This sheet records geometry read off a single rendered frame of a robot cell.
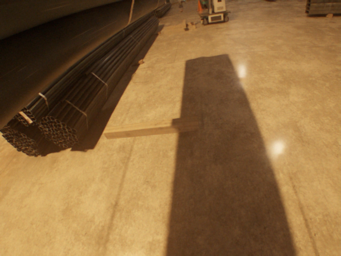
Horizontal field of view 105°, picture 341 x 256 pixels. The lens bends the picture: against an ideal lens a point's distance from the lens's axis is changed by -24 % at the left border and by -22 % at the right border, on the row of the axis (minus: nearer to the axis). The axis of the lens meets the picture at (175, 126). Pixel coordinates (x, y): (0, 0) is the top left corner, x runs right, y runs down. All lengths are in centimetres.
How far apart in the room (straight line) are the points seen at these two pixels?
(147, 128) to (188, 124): 39
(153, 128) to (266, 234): 124
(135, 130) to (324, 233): 166
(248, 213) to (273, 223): 16
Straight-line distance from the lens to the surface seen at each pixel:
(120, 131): 176
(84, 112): 202
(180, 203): 123
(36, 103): 182
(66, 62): 52
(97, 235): 141
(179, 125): 156
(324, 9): 666
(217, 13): 584
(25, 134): 230
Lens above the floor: 113
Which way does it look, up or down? 42 degrees down
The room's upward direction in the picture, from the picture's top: 16 degrees counter-clockwise
